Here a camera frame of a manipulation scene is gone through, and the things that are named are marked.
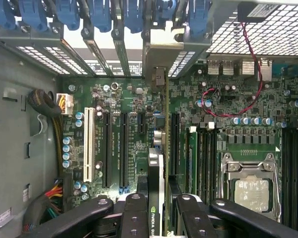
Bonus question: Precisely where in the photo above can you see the coloured supply wire bundle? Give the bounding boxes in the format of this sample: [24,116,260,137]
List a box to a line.
[23,178,65,233]

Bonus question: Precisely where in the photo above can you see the white power connector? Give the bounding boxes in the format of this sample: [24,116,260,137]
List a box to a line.
[56,93,74,116]

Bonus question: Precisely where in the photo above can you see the black chassis switch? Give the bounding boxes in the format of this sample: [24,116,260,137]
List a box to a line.
[237,1,286,22]

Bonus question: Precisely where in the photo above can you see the white expansion slot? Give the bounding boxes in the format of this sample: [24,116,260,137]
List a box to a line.
[83,106,95,181]

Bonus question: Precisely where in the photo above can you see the black braided power wire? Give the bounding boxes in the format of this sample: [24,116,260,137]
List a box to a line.
[27,89,65,179]

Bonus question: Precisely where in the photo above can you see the black open PC case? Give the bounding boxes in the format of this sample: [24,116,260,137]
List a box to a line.
[0,0,298,238]

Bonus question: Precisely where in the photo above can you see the metal CPU socket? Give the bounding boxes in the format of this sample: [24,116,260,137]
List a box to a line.
[220,152,283,224]

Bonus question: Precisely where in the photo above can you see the green motherboard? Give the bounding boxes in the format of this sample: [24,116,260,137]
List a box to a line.
[57,58,298,238]

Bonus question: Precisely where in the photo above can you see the installed silver CPU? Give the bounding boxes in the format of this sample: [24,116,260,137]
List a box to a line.
[234,178,270,213]

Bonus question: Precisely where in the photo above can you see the red black twisted wire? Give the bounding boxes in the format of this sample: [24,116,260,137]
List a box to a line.
[201,21,264,119]

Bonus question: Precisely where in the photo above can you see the short black expansion slot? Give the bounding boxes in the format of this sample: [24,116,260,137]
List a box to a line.
[138,113,148,135]

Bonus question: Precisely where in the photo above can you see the installed green RAM stick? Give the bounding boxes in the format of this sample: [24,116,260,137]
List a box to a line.
[187,127,199,199]

